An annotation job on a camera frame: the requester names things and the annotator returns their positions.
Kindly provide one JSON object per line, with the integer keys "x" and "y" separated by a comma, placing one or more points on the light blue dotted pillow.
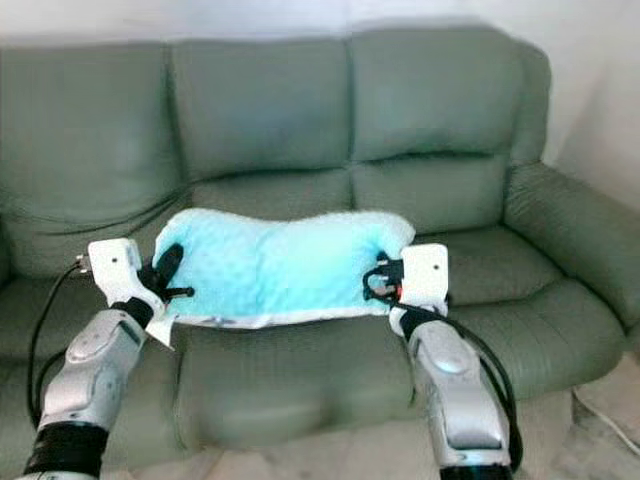
{"x": 280, "y": 265}

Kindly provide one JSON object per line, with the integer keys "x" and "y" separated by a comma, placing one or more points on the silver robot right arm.
{"x": 455, "y": 400}

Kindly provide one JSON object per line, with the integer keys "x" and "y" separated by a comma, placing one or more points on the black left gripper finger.
{"x": 180, "y": 293}
{"x": 168, "y": 264}

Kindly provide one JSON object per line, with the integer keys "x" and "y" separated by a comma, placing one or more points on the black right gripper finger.
{"x": 384, "y": 260}

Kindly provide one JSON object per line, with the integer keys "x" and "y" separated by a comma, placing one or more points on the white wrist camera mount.
{"x": 423, "y": 272}
{"x": 112, "y": 265}

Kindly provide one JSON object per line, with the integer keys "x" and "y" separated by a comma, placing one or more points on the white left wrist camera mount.
{"x": 112, "y": 265}

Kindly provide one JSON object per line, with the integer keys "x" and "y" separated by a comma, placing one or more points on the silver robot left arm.
{"x": 90, "y": 375}

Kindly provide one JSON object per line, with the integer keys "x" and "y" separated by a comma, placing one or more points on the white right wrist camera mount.
{"x": 423, "y": 272}

